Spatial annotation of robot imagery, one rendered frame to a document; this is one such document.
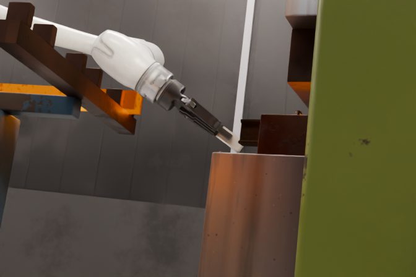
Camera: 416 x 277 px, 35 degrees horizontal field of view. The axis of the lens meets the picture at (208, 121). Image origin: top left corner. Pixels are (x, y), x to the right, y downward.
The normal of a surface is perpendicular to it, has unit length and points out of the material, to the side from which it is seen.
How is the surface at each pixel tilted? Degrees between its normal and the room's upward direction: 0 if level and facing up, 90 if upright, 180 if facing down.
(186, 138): 90
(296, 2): 90
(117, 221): 90
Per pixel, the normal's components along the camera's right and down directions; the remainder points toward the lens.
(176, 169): -0.11, -0.25
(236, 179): -0.36, -0.26
